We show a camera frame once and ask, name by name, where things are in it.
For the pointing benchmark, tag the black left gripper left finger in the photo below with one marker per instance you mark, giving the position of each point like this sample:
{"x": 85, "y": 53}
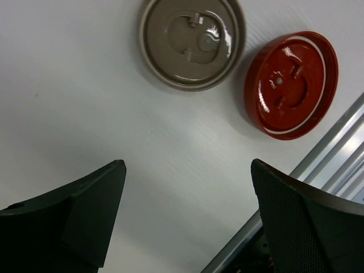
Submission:
{"x": 67, "y": 229}

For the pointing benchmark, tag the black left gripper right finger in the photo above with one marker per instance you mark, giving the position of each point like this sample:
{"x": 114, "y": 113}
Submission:
{"x": 307, "y": 229}

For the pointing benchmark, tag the red round lid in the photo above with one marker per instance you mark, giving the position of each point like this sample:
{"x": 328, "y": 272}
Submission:
{"x": 290, "y": 84}

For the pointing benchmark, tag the beige round lid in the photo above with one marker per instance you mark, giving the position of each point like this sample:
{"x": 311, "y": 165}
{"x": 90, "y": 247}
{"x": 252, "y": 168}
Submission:
{"x": 192, "y": 45}

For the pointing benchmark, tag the aluminium rail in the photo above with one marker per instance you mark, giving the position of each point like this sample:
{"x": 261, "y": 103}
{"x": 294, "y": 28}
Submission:
{"x": 334, "y": 165}

